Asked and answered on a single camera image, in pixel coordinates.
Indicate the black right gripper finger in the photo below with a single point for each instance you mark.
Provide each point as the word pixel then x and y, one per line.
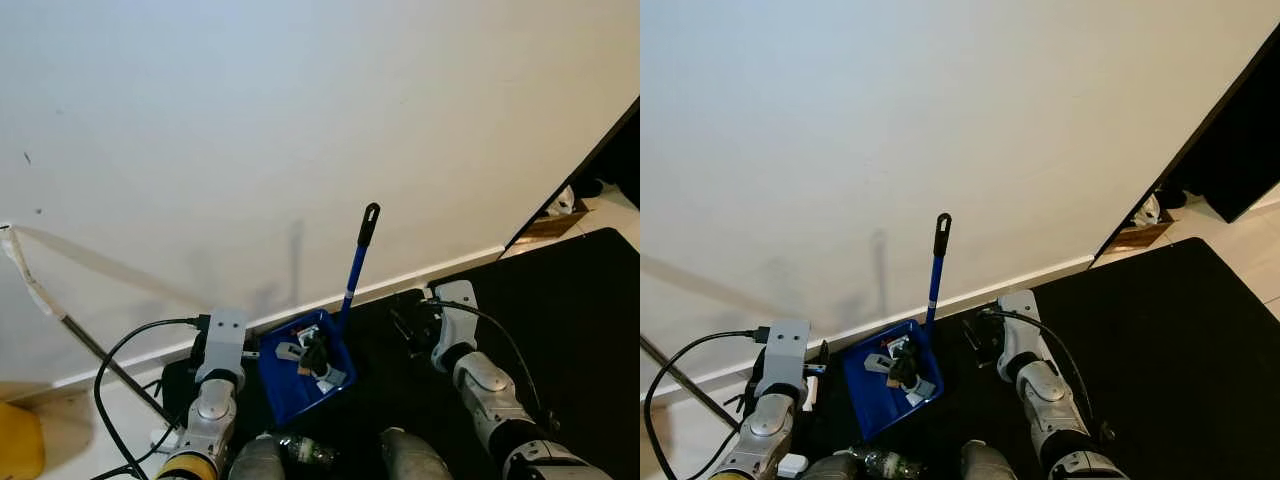
pixel 972 338
pixel 403 327

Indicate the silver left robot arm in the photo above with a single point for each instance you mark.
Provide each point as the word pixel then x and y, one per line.
pixel 210 420
pixel 765 435

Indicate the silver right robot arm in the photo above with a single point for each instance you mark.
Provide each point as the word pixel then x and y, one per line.
pixel 1050 395
pixel 485 385

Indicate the black floor mat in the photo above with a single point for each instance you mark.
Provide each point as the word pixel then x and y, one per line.
pixel 960 410
pixel 580 350
pixel 1170 360
pixel 380 400

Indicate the small white labelled pack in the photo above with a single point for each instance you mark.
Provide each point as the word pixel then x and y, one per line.
pixel 310 334
pixel 900 345

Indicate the black crumpled debris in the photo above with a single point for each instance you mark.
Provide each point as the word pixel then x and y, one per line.
pixel 905 368
pixel 315 355

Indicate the grey robot left leg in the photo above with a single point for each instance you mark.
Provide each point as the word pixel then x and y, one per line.
pixel 258 462
pixel 835 470

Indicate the clear plastic bottle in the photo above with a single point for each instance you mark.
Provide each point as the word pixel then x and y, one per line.
pixel 880 462
pixel 308 452

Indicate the white crumpled paper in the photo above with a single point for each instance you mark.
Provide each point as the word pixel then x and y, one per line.
pixel 560 200
pixel 1150 210

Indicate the yellow plastic container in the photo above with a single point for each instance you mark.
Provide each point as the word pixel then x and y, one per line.
pixel 20 445

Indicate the black cabinet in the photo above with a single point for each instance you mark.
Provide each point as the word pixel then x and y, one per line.
pixel 620 160
pixel 1235 150

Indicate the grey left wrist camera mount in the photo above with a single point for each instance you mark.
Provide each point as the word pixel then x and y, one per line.
pixel 225 340
pixel 787 350

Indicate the grey plastic bracket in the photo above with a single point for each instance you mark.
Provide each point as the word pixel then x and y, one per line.
pixel 878 363
pixel 288 352

